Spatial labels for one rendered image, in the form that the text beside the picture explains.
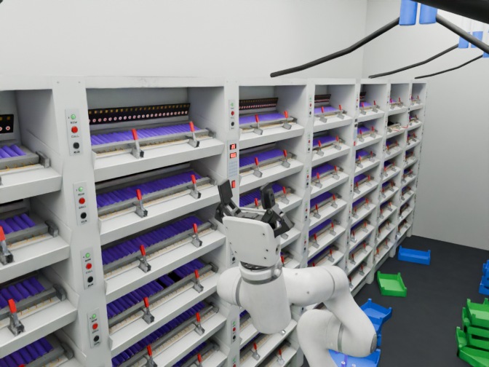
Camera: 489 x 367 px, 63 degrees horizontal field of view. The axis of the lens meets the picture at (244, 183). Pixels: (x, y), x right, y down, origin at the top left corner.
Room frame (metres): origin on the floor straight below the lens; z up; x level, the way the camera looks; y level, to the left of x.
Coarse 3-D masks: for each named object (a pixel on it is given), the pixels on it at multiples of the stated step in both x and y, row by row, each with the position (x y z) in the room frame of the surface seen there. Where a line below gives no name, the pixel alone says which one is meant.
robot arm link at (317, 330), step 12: (312, 312) 1.06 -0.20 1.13; (324, 312) 1.05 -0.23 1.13; (300, 324) 1.04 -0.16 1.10; (312, 324) 1.02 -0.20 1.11; (324, 324) 1.01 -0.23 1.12; (336, 324) 1.00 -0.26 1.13; (300, 336) 1.03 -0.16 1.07; (312, 336) 1.01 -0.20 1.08; (324, 336) 0.99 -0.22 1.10; (336, 336) 0.97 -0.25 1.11; (312, 348) 1.00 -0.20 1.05; (324, 348) 1.00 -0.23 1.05; (336, 348) 0.97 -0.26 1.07; (312, 360) 0.98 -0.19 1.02; (324, 360) 0.99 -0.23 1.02
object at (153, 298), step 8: (208, 264) 1.64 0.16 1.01; (200, 272) 1.57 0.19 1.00; (184, 280) 1.50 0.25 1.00; (168, 288) 1.43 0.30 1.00; (176, 288) 1.46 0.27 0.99; (184, 288) 1.47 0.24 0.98; (152, 296) 1.37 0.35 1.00; (160, 296) 1.39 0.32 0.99; (136, 304) 1.31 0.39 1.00; (144, 304) 1.32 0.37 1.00; (152, 304) 1.34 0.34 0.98; (128, 312) 1.26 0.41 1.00; (136, 312) 1.30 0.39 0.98; (112, 320) 1.21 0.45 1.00; (120, 320) 1.24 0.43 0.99
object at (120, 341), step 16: (208, 256) 1.67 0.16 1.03; (208, 272) 1.62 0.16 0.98; (192, 288) 1.49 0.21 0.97; (208, 288) 1.52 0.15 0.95; (176, 304) 1.39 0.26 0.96; (192, 304) 1.45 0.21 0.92; (128, 320) 1.26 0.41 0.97; (144, 320) 1.27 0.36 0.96; (160, 320) 1.30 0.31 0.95; (112, 336) 1.18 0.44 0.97; (128, 336) 1.19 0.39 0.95; (144, 336) 1.25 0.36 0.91; (112, 352) 1.13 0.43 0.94
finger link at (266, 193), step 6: (264, 186) 0.67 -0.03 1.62; (270, 186) 0.69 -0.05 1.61; (264, 192) 0.67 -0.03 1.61; (270, 192) 0.67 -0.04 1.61; (264, 198) 0.67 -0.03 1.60; (270, 198) 0.67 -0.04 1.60; (264, 204) 0.67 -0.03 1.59; (270, 204) 0.67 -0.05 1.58; (276, 210) 0.67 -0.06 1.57; (276, 216) 0.67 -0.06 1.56
